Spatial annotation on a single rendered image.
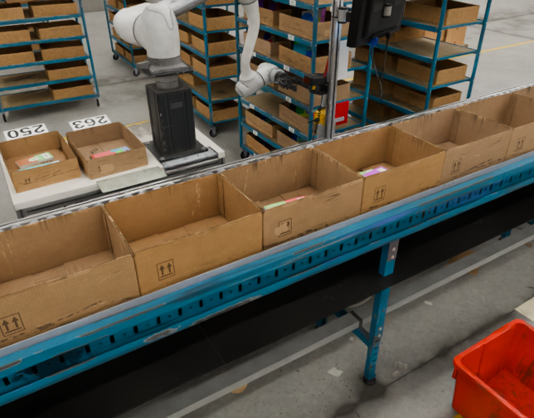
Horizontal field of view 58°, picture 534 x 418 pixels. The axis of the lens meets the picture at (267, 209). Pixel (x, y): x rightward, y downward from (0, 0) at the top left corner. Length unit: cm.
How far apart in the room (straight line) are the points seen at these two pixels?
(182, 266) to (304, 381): 110
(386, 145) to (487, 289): 122
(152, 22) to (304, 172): 98
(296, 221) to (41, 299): 75
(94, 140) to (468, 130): 184
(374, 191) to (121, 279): 88
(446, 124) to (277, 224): 112
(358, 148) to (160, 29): 103
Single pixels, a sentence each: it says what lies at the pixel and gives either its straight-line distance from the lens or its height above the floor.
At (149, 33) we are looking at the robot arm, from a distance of 235.
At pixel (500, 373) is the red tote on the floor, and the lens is 255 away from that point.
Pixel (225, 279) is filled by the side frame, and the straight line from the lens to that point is 139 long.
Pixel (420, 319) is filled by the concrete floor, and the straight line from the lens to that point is 267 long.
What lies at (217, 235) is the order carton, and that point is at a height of 102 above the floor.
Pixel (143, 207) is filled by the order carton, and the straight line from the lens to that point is 159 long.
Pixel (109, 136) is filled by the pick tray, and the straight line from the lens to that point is 273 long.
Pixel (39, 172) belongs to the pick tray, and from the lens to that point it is 236.
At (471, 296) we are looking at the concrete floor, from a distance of 290.
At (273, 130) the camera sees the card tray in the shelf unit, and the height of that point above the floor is 40.
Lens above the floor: 181
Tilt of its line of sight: 32 degrees down
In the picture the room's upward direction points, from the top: straight up
